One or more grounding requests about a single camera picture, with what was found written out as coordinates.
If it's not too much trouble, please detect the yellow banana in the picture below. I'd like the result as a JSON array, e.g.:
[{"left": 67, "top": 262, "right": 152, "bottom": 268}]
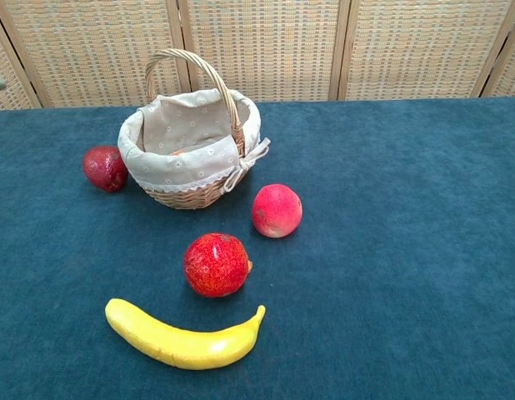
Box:
[{"left": 104, "top": 297, "right": 267, "bottom": 371}]

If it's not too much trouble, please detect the wicker basket with fabric liner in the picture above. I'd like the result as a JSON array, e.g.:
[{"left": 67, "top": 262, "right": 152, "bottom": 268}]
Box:
[{"left": 117, "top": 48, "right": 272, "bottom": 211}]

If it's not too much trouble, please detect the woven folding screen panel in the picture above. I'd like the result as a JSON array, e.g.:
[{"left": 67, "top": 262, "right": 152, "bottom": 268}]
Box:
[
  {"left": 0, "top": 0, "right": 192, "bottom": 109},
  {"left": 176, "top": 0, "right": 353, "bottom": 103},
  {"left": 338, "top": 0, "right": 515, "bottom": 102},
  {"left": 482, "top": 12, "right": 515, "bottom": 99},
  {"left": 0, "top": 7, "right": 44, "bottom": 113}
]

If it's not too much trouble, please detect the blue table mat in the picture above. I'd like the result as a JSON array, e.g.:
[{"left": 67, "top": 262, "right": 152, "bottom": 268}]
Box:
[{"left": 0, "top": 96, "right": 515, "bottom": 400}]

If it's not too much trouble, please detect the dark red apple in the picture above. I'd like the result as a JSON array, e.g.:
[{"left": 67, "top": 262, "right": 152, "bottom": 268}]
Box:
[{"left": 82, "top": 145, "right": 130, "bottom": 193}]

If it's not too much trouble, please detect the pink red peach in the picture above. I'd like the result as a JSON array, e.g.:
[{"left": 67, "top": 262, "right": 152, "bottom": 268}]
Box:
[{"left": 251, "top": 183, "right": 303, "bottom": 239}]

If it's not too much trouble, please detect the red pomegranate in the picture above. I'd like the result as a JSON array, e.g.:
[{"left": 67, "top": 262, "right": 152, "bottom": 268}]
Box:
[{"left": 182, "top": 232, "right": 254, "bottom": 299}]

